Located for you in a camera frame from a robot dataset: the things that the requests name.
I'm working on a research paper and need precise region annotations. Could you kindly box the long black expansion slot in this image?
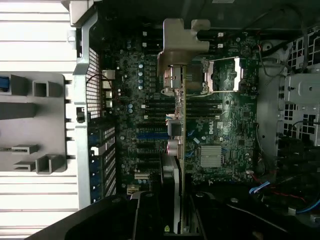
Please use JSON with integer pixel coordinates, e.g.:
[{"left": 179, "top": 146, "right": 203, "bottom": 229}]
[
  {"left": 136, "top": 152, "right": 163, "bottom": 161},
  {"left": 136, "top": 162, "right": 163, "bottom": 171},
  {"left": 136, "top": 121, "right": 171, "bottom": 131}
]

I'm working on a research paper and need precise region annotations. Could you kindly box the short black expansion slot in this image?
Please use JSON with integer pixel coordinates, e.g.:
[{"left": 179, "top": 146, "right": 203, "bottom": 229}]
[{"left": 136, "top": 142, "right": 161, "bottom": 151}]

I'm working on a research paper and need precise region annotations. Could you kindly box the blue expansion slot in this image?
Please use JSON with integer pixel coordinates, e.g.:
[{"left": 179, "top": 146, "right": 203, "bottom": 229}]
[{"left": 136, "top": 131, "right": 171, "bottom": 141}]

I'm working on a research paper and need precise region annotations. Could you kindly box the black RAM slot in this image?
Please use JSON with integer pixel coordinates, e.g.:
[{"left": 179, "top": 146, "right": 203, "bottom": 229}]
[
  {"left": 143, "top": 109, "right": 223, "bottom": 120},
  {"left": 142, "top": 30, "right": 225, "bottom": 40},
  {"left": 142, "top": 41, "right": 225, "bottom": 51},
  {"left": 143, "top": 98, "right": 223, "bottom": 110}
]

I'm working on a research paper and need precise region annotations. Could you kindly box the silver chipset heatsink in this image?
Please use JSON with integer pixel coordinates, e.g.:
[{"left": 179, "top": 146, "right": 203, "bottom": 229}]
[{"left": 199, "top": 144, "right": 223, "bottom": 169}]

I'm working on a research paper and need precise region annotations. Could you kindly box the green Dell motherboard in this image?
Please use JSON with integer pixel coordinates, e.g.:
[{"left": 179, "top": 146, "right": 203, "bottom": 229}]
[{"left": 99, "top": 14, "right": 260, "bottom": 192}]

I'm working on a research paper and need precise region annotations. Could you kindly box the installed RAM stick with label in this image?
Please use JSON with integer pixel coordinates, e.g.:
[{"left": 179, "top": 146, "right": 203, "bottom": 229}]
[{"left": 147, "top": 111, "right": 222, "bottom": 120}]

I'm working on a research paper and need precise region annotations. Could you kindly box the black case latch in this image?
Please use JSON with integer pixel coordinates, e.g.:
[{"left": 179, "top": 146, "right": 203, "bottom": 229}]
[{"left": 75, "top": 106, "right": 86, "bottom": 123}]

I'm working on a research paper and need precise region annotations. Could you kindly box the thin metal locking lever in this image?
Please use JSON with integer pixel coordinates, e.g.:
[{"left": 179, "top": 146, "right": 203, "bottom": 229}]
[{"left": 186, "top": 90, "right": 237, "bottom": 98}]

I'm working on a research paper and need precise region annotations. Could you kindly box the metal socket cover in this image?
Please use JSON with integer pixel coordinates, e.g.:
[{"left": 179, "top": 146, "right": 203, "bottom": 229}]
[{"left": 208, "top": 56, "right": 245, "bottom": 94}]

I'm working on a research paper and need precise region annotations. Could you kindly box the silver perforated disk bay cage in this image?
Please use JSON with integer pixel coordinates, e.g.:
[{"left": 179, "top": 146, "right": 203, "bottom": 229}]
[{"left": 282, "top": 29, "right": 320, "bottom": 148}]

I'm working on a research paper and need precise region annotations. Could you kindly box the open black PC case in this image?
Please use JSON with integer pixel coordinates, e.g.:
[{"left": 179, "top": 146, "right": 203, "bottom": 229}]
[{"left": 61, "top": 0, "right": 320, "bottom": 240}]

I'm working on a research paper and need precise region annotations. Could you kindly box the grey parts rack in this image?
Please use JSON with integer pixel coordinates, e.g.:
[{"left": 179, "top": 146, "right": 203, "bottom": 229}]
[{"left": 0, "top": 72, "right": 74, "bottom": 176}]

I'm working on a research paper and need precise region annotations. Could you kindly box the blue disk caddy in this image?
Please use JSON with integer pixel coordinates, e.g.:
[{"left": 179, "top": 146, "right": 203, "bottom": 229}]
[{"left": 0, "top": 76, "right": 10, "bottom": 94}]

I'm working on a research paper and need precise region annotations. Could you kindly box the blue SATA wire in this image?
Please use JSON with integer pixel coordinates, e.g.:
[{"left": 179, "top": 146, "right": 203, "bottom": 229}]
[{"left": 248, "top": 180, "right": 320, "bottom": 214}]

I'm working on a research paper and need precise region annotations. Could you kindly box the red black twisted wire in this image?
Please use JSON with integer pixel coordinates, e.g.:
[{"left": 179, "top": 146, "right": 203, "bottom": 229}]
[{"left": 85, "top": 73, "right": 116, "bottom": 85}]

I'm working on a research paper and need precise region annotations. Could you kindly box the long black wire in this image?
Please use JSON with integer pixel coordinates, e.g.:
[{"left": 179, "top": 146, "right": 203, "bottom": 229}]
[{"left": 257, "top": 4, "right": 310, "bottom": 76}]

